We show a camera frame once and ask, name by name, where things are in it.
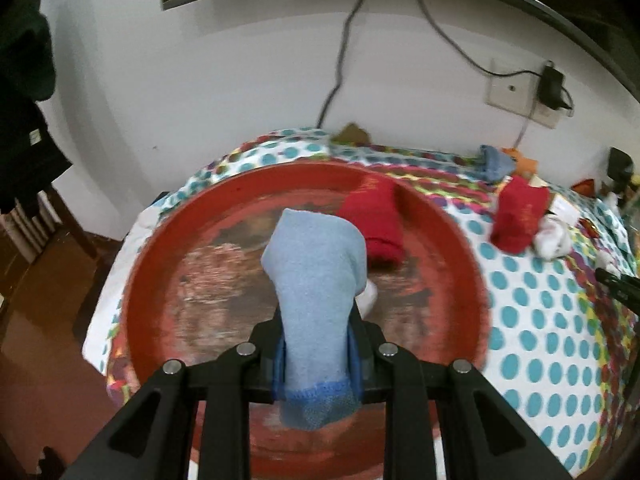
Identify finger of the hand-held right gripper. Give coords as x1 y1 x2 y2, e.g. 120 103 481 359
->
595 267 640 314

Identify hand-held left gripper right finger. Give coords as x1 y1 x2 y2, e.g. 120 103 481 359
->
346 300 573 480

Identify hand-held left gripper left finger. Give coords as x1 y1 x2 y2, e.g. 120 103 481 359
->
62 307 288 480

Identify light blue sock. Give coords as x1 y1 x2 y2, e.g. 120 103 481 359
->
261 208 368 431
477 145 516 182

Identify round red basin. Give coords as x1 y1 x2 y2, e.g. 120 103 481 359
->
125 161 493 480

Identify white sock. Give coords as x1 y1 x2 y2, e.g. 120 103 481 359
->
531 215 572 260
356 280 379 317

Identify polka dot tablecloth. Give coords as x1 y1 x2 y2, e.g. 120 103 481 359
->
82 127 640 480

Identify black clamp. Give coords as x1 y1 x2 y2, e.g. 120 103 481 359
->
607 146 635 193

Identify red sock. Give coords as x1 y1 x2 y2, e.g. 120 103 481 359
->
340 176 405 265
490 176 548 254

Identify orange plush toy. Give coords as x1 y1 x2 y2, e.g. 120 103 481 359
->
502 147 538 176

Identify black charger plug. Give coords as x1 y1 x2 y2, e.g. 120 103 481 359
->
537 61 574 112

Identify brown cardboard piece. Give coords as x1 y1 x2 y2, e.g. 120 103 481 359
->
330 121 374 146

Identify wooden chair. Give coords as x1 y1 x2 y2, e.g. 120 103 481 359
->
0 185 99 267

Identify dark hanging clothes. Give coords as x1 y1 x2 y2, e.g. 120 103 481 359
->
0 10 74 213

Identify thin charger cable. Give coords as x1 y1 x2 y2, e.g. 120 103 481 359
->
515 110 532 150

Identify white wall socket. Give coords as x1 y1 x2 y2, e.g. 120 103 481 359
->
486 57 568 128

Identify black cable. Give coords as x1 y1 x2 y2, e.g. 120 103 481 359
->
411 0 548 80

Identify grey cable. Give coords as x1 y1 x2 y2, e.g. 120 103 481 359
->
316 0 376 131

